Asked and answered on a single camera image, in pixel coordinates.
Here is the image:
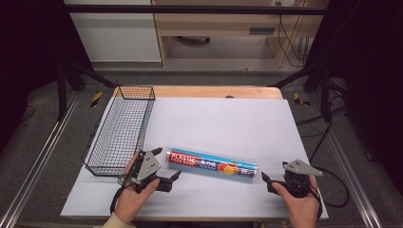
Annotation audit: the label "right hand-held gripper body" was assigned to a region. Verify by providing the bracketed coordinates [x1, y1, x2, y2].
[267, 159, 324, 200]

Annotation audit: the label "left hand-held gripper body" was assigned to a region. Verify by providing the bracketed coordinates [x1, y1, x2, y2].
[122, 150, 174, 195]

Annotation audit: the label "blue and red wrap roll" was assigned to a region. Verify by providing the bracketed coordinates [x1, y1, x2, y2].
[165, 147, 259, 180]

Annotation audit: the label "black wire basket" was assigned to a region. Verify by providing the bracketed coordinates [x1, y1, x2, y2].
[81, 84, 157, 178]

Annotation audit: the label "person's right hand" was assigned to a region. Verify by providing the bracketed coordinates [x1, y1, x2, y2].
[271, 175, 321, 228]

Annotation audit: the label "person's left hand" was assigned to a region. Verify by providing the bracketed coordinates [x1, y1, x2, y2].
[113, 153, 161, 224]

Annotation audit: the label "white table mat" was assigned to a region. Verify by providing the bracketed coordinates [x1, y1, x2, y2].
[60, 97, 330, 221]

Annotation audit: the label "yellow and black tape marker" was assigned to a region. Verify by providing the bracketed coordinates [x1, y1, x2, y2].
[293, 92, 312, 107]
[90, 91, 104, 109]

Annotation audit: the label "black metal stand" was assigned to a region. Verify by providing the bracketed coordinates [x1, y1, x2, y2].
[56, 59, 116, 122]
[271, 58, 335, 124]

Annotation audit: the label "white cabinet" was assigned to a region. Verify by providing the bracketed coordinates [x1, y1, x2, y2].
[64, 0, 163, 64]

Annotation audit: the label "dark curtain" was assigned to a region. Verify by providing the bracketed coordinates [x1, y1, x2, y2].
[307, 0, 403, 186]
[0, 0, 93, 154]

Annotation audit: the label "light wooden desk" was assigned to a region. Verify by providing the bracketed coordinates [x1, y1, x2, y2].
[150, 0, 331, 68]

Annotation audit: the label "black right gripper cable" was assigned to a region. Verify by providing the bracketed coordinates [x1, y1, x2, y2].
[311, 166, 351, 209]

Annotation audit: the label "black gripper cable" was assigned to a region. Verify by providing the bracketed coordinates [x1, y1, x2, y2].
[109, 156, 143, 216]
[311, 166, 351, 209]

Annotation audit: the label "aluminium floor rail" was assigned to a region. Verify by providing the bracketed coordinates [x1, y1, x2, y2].
[0, 90, 81, 228]
[307, 93, 385, 228]

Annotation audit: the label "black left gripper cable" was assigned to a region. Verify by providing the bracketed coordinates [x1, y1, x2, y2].
[109, 156, 143, 216]

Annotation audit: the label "thin black floor cable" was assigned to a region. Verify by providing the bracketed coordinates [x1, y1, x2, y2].
[20, 104, 36, 124]

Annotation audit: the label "black hanging cables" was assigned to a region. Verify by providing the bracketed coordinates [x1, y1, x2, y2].
[277, 2, 311, 68]

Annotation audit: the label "black horizontal frame bar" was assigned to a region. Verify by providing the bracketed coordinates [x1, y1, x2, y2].
[61, 4, 329, 16]

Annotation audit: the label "white wall socket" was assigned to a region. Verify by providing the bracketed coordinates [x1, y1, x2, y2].
[271, 0, 297, 8]

